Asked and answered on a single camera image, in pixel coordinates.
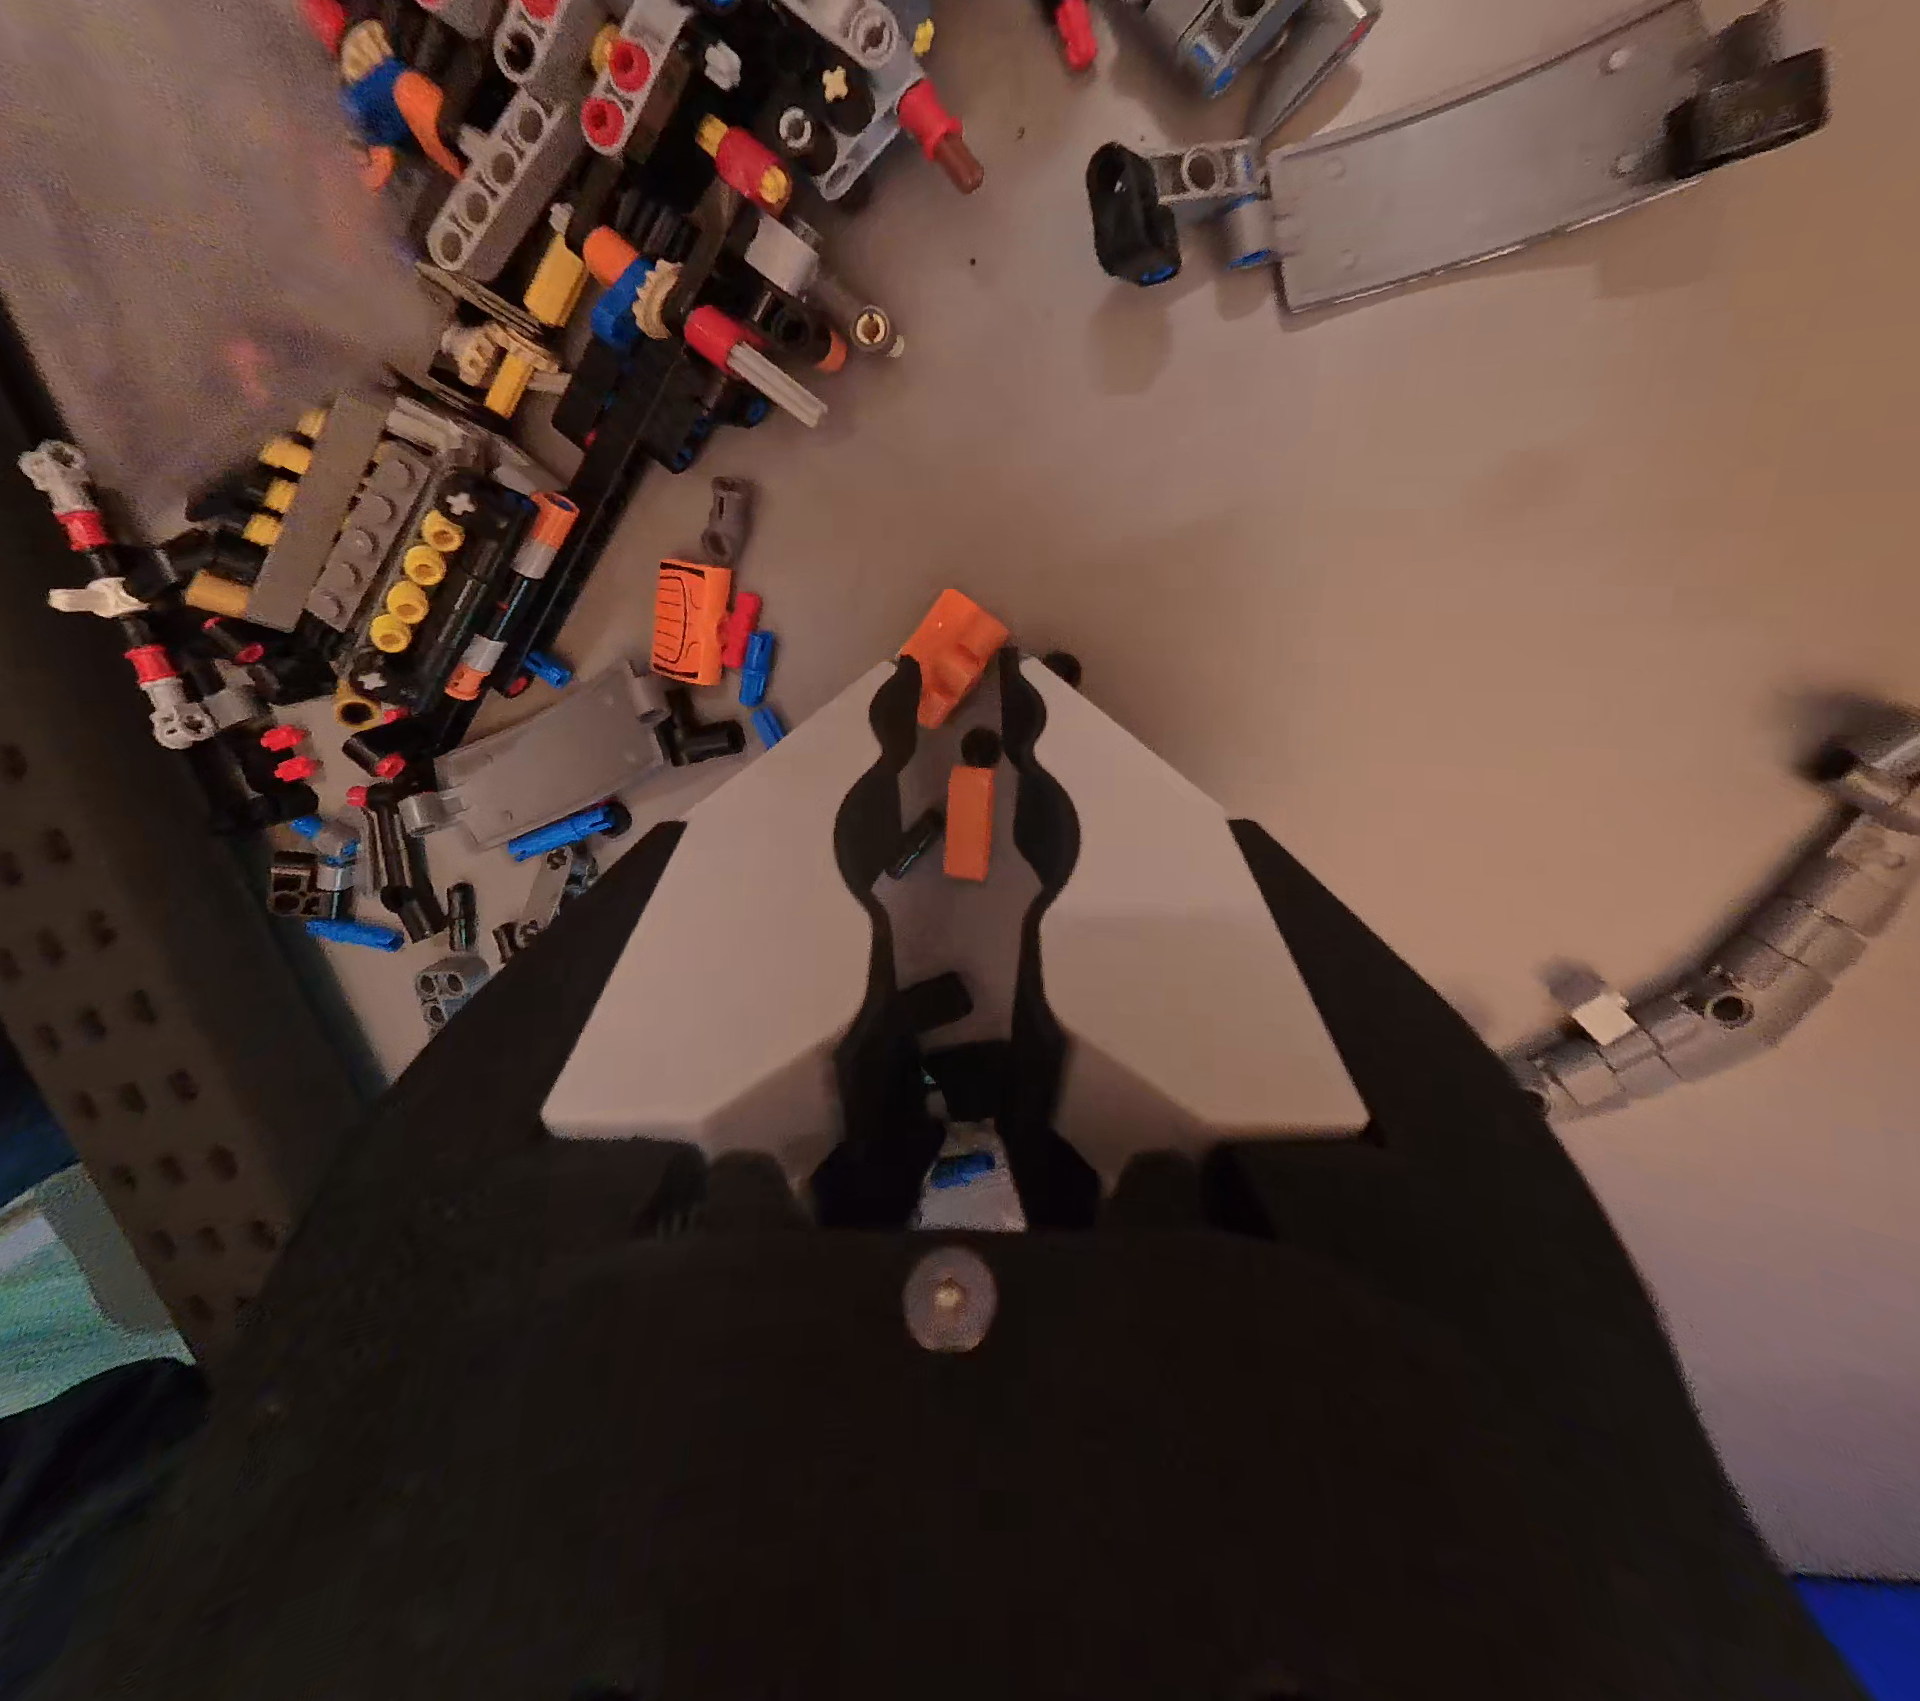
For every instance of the blue bin holding plastic bags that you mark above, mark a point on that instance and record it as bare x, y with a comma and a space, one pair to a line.
1868, 1642

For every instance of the orange lego bracket piece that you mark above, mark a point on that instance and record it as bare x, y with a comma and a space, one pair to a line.
946, 652

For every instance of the black perforated mat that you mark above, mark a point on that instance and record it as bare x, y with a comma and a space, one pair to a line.
135, 980

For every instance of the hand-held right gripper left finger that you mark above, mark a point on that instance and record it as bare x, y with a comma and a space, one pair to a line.
705, 980

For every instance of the scattered loose lego pieces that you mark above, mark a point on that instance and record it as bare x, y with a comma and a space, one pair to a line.
104, 591

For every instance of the orange lego bar piece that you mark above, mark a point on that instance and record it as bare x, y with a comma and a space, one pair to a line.
968, 825

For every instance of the lego subassembly with curved panel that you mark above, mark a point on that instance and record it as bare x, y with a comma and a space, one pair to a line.
1470, 157

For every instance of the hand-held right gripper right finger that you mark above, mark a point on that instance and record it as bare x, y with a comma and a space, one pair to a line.
1199, 980

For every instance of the loose grey curved lego panel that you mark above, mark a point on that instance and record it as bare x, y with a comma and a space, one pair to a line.
556, 763

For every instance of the small grey lego connector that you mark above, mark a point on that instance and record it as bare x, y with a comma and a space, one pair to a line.
728, 516

